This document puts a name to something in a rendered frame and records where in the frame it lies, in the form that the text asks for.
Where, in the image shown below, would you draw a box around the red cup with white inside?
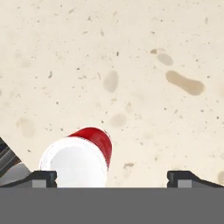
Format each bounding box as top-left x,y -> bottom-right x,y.
38,126 -> 114,189

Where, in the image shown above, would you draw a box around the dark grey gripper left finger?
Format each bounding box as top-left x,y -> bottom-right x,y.
3,170 -> 58,189

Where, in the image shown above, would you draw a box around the grey striped object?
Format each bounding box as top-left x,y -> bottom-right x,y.
0,136 -> 32,187

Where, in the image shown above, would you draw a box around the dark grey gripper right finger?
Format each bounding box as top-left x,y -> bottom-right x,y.
166,170 -> 223,189

